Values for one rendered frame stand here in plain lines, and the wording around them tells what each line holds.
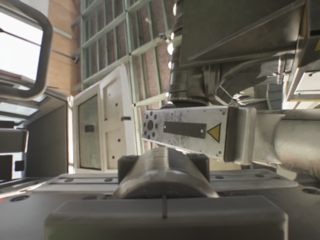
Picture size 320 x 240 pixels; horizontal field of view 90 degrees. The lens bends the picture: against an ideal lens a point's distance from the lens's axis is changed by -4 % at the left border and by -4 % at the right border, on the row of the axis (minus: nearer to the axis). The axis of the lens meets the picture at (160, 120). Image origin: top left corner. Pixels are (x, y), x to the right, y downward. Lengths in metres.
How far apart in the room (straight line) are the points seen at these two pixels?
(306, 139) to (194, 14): 0.31
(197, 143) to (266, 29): 0.18
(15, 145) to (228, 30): 0.38
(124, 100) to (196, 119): 1.52
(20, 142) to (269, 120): 0.34
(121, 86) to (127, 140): 0.57
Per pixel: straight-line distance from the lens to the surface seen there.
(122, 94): 1.78
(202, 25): 0.39
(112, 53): 4.35
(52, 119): 3.60
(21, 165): 4.27
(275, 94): 5.63
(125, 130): 1.68
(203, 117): 0.27
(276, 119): 0.28
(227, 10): 0.39
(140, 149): 2.93
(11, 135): 0.28
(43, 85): 0.79
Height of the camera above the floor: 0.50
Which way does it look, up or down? 55 degrees up
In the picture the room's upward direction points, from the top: 99 degrees clockwise
